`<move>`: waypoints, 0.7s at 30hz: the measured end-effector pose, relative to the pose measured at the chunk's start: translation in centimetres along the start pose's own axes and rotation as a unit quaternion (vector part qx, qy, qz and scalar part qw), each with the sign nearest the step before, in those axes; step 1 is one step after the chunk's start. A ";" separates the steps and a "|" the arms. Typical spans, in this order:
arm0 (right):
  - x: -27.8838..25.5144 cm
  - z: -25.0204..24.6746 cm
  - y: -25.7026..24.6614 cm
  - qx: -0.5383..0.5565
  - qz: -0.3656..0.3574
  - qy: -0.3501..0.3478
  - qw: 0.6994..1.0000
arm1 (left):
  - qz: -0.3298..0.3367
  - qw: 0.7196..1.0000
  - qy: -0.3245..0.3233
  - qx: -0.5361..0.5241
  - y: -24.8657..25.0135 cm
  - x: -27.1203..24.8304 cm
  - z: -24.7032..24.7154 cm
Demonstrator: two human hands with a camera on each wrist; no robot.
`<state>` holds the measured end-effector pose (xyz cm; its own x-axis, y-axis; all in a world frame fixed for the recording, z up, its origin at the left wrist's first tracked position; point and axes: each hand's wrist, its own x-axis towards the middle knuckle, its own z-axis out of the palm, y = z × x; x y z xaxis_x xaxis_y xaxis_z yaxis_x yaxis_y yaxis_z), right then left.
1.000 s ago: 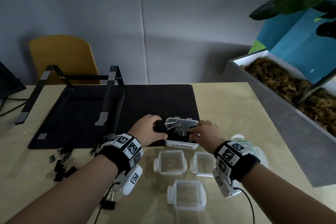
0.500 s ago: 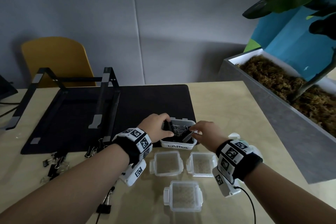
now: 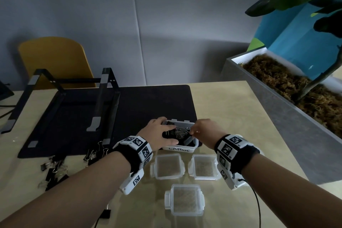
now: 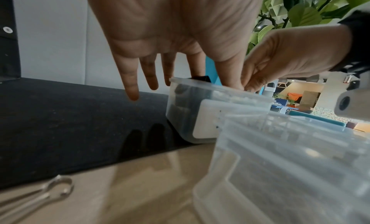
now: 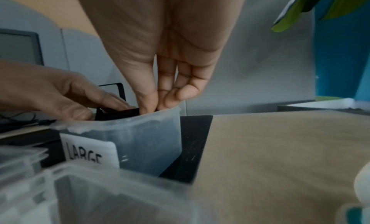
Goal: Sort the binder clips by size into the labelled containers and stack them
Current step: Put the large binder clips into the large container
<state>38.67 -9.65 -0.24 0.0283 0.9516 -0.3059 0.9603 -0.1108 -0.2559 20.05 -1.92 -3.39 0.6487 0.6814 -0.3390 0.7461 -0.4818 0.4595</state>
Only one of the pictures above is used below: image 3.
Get black desk mat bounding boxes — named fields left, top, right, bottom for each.
left=17, top=85, right=199, bottom=159

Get wrist white camera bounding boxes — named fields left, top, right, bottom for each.
left=119, top=167, right=145, bottom=196
left=216, top=164, right=246, bottom=191

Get person's right hand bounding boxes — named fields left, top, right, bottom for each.
left=190, top=118, right=229, bottom=151

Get brown moss filling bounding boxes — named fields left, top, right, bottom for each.
left=239, top=54, right=342, bottom=138

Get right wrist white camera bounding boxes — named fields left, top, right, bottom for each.
left=216, top=164, right=246, bottom=191

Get person's left forearm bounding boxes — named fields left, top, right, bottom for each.
left=0, top=151, right=131, bottom=228

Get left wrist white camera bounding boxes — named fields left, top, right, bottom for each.
left=119, top=167, right=145, bottom=196

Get grey planter with moss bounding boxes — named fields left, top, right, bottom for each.
left=221, top=47, right=342, bottom=186

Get pile of black binder clips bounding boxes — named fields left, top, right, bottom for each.
left=40, top=141, right=112, bottom=219

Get person's left hand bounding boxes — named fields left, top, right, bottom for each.
left=136, top=117, right=179, bottom=153

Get left wrist marker band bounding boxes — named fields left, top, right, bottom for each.
left=112, top=135, right=153, bottom=173

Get yellow chair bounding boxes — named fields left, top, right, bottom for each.
left=18, top=37, right=97, bottom=91

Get wrist marker band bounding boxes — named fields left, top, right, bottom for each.
left=214, top=134, right=261, bottom=175
left=112, top=135, right=153, bottom=173

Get black metal laptop stand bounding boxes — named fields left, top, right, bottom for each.
left=0, top=67, right=121, bottom=145

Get person's right forearm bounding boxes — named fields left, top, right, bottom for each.
left=242, top=154, right=342, bottom=228

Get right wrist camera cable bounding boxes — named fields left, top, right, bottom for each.
left=238, top=178, right=262, bottom=228

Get container labelled large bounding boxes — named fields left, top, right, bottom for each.
left=160, top=119, right=199, bottom=154

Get black computer monitor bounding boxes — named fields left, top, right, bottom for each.
left=0, top=81, right=14, bottom=103

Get right wrist marker band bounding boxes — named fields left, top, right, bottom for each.
left=214, top=134, right=261, bottom=175

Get black monitor cables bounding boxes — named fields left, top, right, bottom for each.
left=0, top=105, right=16, bottom=119

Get heap of large binder clips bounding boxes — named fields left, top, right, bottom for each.
left=163, top=126, right=198, bottom=146

